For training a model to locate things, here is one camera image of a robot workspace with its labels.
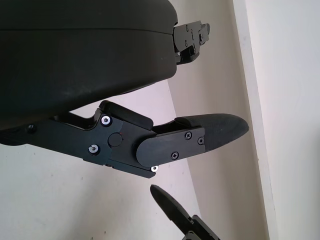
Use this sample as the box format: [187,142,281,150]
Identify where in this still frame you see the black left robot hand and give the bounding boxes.
[0,0,250,180]

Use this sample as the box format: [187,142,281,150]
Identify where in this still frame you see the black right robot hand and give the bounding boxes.
[149,184,223,240]

